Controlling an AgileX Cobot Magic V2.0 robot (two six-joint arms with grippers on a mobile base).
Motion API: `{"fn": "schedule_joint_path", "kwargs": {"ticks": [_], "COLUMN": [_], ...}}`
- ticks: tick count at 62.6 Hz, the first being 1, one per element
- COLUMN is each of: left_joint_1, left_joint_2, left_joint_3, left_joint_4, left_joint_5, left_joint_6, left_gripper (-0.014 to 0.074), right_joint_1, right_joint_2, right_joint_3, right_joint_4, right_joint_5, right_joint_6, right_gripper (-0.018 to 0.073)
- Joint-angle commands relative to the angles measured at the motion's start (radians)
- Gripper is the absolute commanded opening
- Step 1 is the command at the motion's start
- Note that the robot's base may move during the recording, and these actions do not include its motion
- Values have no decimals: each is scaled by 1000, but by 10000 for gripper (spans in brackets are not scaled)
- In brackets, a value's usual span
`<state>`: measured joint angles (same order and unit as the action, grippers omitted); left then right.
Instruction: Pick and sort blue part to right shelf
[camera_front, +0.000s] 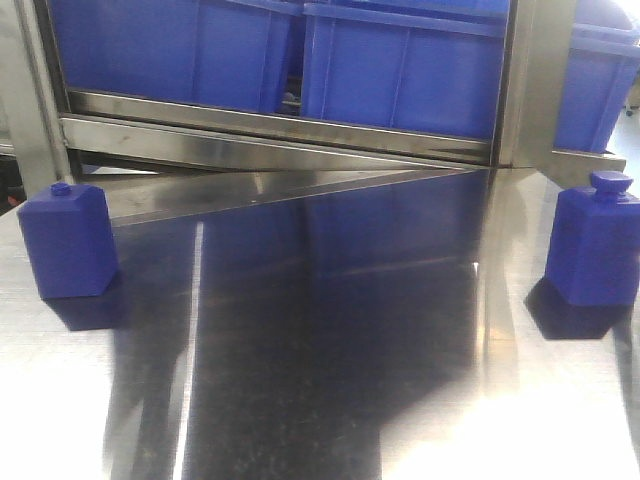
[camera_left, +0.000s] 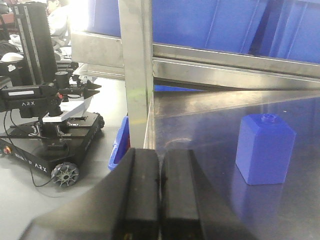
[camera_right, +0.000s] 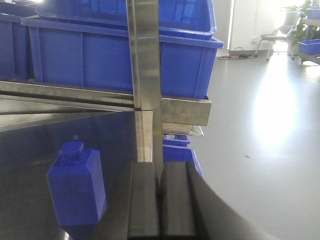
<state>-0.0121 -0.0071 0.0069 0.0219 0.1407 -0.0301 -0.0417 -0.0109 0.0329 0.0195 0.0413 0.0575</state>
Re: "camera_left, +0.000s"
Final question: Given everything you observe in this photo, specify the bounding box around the blue bin upper right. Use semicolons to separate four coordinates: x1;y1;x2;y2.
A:
250;0;320;64

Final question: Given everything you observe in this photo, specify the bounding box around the blue bin on floor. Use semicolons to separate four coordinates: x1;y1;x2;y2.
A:
108;115;130;171

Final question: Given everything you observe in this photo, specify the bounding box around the blue block part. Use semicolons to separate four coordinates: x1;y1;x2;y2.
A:
235;113;297;185

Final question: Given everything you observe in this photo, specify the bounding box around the steel shelf frame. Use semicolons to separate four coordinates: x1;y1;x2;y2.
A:
70;0;320;147

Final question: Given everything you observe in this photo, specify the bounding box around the blue bin upper left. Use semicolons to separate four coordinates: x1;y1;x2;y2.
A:
152;0;268;54

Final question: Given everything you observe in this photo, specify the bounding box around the person in white shirt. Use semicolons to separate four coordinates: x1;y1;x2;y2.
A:
46;0;71;50

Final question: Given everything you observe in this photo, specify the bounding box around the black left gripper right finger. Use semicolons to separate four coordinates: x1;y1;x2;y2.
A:
161;149;257;240

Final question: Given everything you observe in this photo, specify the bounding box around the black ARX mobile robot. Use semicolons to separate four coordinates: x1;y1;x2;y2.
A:
0;2;105;188

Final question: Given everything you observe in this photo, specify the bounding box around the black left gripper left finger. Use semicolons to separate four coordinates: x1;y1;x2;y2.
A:
22;148;159;240

